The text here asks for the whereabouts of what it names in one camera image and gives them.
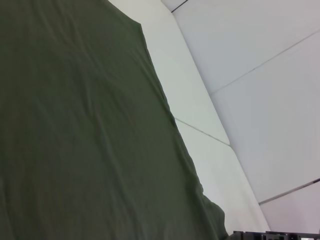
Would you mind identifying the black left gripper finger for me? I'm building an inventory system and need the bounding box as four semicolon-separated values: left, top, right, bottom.
233;230;320;240

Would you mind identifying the dark green shirt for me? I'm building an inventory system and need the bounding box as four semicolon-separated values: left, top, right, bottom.
0;0;230;240

